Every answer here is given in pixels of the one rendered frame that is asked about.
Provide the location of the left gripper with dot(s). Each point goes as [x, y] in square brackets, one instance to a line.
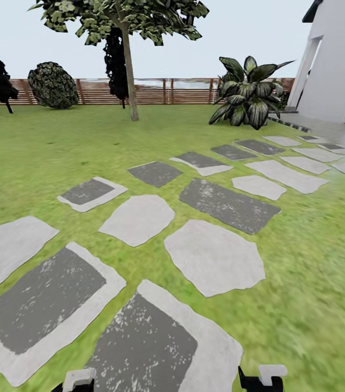
[79, 388]

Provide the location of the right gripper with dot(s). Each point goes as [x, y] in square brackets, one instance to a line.
[252, 384]

